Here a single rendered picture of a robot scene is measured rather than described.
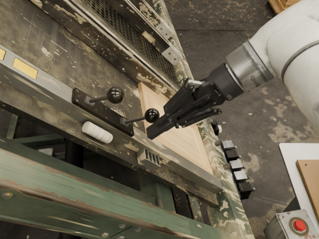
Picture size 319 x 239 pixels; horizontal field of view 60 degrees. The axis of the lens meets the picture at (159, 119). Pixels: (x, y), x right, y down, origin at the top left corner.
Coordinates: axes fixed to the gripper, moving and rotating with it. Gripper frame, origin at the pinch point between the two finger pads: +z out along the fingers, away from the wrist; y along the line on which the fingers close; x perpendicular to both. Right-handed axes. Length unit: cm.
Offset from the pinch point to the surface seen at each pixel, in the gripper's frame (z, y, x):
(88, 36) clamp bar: 13.0, -10.7, 42.5
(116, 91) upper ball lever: 0.6, -13.2, 2.9
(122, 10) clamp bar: 13, 10, 92
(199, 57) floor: 27, 163, 217
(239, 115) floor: 16, 171, 120
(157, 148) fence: 12.0, 15.6, 8.1
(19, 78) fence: 12.9, -27.9, 6.4
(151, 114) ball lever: 0.8, -1.4, 3.5
